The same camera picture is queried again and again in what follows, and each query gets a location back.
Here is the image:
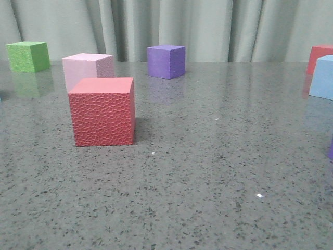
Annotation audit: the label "red foam cube far right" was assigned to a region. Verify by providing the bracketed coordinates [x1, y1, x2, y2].
[306, 44, 333, 75]

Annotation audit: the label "grey-green curtain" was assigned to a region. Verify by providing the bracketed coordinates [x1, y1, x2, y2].
[1, 1, 332, 63]

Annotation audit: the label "green foam cube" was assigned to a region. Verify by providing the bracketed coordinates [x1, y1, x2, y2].
[6, 41, 50, 73]

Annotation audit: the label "dark purple foam cube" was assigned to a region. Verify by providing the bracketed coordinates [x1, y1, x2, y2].
[147, 45, 186, 79]

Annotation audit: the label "purple foam cube right edge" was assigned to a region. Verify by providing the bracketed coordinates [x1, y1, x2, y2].
[327, 141, 333, 159]

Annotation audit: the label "red textured foam cube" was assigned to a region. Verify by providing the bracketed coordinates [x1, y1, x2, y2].
[68, 77, 135, 146]

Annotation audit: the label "pink foam cube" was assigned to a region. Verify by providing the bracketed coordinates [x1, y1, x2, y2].
[62, 53, 115, 92]

